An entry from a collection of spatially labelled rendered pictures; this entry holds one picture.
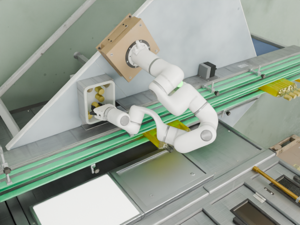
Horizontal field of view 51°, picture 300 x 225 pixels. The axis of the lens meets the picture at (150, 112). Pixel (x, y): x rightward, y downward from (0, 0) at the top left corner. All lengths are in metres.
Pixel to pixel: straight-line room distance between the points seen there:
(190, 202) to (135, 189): 0.29
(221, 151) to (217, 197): 0.39
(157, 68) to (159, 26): 0.39
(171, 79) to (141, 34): 0.32
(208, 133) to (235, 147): 0.71
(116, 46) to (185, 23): 0.55
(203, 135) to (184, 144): 0.09
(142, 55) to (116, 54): 0.13
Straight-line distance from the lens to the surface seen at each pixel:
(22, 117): 2.31
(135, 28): 1.58
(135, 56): 1.59
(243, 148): 2.08
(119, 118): 1.44
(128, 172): 1.75
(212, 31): 2.13
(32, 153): 1.64
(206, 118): 1.47
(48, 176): 1.64
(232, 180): 1.81
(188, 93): 1.42
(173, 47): 1.93
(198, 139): 1.39
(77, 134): 1.72
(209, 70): 2.11
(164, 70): 1.46
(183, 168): 1.80
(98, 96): 1.68
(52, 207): 1.62
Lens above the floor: 2.09
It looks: 41 degrees down
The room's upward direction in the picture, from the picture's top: 128 degrees clockwise
